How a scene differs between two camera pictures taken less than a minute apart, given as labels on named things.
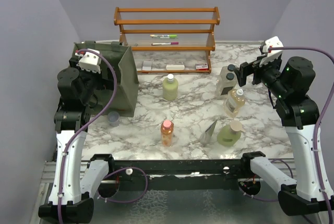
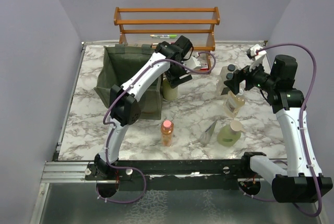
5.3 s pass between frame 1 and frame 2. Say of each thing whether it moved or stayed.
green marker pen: stayed
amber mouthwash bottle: stayed
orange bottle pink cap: stayed
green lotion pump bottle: stayed
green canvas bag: moved
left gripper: moved
